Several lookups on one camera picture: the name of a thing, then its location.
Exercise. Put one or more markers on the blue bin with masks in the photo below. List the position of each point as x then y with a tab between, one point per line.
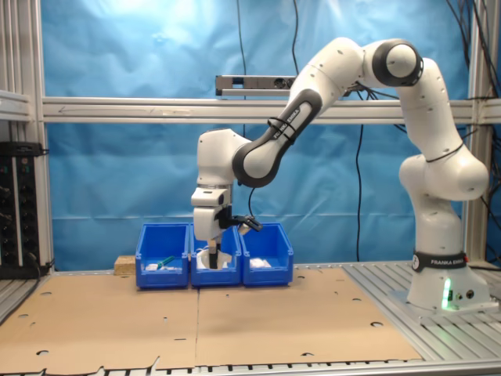
215	279

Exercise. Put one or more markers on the loose green tube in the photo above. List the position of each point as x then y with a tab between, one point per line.
167	261

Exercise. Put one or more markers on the short aluminium shelf beam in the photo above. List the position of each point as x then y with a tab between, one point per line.
13	105

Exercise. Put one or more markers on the clear cotton pad packet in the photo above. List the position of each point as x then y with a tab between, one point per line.
260	263

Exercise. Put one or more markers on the chipboard wood block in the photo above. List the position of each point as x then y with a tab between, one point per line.
125	265

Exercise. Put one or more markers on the blue bin with tubes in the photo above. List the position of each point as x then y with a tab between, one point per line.
156	280

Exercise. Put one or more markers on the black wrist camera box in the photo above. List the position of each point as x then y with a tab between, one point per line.
242	223

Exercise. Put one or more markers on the brown cardboard sheet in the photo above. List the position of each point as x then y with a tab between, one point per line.
98	321

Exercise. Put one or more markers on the aluminium frame post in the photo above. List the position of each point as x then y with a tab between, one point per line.
475	235
23	47

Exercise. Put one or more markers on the black socket rack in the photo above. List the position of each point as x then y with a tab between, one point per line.
19	215

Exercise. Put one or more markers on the grey power strip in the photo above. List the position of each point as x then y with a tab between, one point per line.
254	83

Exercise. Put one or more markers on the white printed cotton packet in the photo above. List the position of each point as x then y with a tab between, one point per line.
224	261

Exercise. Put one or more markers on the white printed flat packet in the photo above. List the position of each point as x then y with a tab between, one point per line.
151	267

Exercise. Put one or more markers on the blue bin with cotton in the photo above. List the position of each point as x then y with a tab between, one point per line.
274	278

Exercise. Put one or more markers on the horizontal aluminium beam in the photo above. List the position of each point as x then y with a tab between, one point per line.
117	109

